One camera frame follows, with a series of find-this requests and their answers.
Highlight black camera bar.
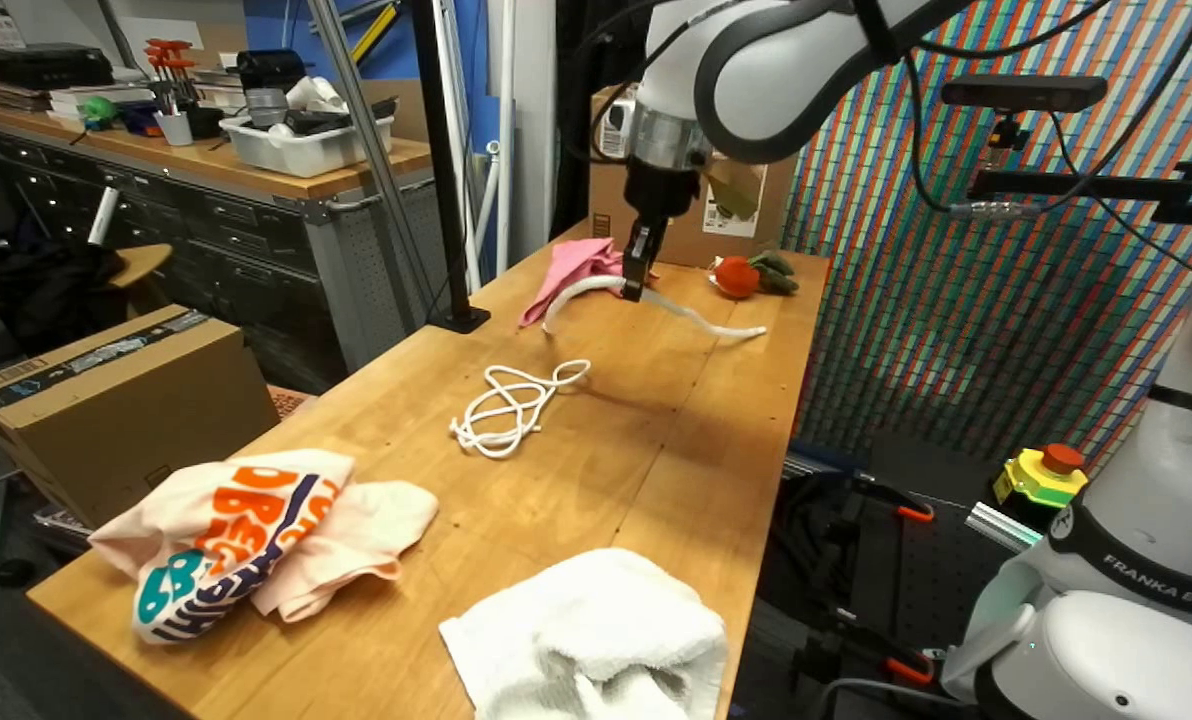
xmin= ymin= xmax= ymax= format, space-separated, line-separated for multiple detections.
xmin=940 ymin=70 xmax=1112 ymax=118

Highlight wooden top workbench with drawers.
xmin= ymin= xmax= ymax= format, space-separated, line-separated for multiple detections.
xmin=0 ymin=83 xmax=456 ymax=393

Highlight white grey towel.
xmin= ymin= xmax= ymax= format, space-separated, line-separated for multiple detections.
xmin=436 ymin=544 xmax=732 ymax=720

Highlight multicoloured patterned backdrop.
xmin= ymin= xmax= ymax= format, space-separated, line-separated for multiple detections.
xmin=708 ymin=0 xmax=1192 ymax=473

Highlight round wooden stool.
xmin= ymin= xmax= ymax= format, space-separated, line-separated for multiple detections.
xmin=97 ymin=241 xmax=177 ymax=296

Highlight thin white cord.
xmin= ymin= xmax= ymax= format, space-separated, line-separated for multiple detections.
xmin=450 ymin=357 xmax=596 ymax=465

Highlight black printer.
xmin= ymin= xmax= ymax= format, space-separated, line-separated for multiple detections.
xmin=0 ymin=44 xmax=117 ymax=96

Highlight orange handled black clamp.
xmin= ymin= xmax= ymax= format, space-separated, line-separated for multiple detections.
xmin=788 ymin=456 xmax=940 ymax=531
xmin=808 ymin=605 xmax=947 ymax=697

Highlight aluminium profile piece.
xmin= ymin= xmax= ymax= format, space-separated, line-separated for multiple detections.
xmin=965 ymin=500 xmax=1051 ymax=557

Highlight silver tripod leg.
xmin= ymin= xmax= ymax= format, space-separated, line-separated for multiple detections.
xmin=310 ymin=0 xmax=445 ymax=333

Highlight cardboard box with shipping label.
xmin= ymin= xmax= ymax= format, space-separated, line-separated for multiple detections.
xmin=584 ymin=81 xmax=795 ymax=273

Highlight thick white braided rope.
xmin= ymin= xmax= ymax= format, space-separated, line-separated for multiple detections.
xmin=537 ymin=273 xmax=771 ymax=345

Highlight yellow wrist camera box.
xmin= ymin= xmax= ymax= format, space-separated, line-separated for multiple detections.
xmin=701 ymin=159 xmax=771 ymax=222

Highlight white plastic bin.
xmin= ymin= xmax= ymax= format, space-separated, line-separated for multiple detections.
xmin=216 ymin=111 xmax=401 ymax=179

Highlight black vertical stand pole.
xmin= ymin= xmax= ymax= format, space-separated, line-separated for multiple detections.
xmin=408 ymin=0 xmax=497 ymax=333

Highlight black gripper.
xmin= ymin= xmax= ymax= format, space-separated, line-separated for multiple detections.
xmin=616 ymin=159 xmax=706 ymax=304

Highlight orange plant decoration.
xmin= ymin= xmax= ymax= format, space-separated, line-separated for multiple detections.
xmin=139 ymin=37 xmax=210 ymax=87

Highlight yellow red emergency stop button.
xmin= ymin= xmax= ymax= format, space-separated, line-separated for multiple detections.
xmin=994 ymin=439 xmax=1091 ymax=515

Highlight black office chair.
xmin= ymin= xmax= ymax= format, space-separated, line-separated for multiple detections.
xmin=0 ymin=116 xmax=132 ymax=378

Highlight pink t-shirt orange print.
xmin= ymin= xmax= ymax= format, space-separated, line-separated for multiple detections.
xmin=517 ymin=235 xmax=627 ymax=333

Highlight cardboard box with black tape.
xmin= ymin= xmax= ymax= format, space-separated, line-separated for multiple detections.
xmin=0 ymin=300 xmax=283 ymax=535

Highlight cream shirt orange blue print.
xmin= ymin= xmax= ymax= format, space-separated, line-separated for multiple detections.
xmin=90 ymin=446 xmax=445 ymax=649

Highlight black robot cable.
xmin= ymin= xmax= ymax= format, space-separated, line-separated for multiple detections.
xmin=579 ymin=0 xmax=1192 ymax=222

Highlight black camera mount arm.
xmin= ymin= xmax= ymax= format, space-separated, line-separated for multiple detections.
xmin=967 ymin=155 xmax=1192 ymax=233

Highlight red plush tomato green leaves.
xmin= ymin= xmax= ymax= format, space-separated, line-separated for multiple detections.
xmin=706 ymin=246 xmax=805 ymax=304

